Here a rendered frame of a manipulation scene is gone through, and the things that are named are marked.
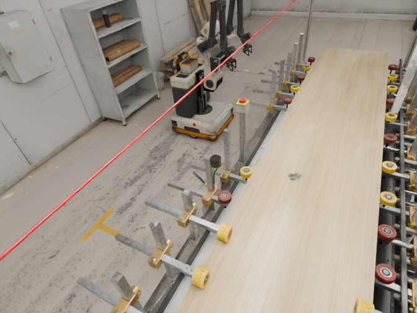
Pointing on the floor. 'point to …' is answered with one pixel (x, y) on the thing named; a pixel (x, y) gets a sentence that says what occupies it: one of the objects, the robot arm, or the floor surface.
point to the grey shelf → (89, 64)
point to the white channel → (404, 87)
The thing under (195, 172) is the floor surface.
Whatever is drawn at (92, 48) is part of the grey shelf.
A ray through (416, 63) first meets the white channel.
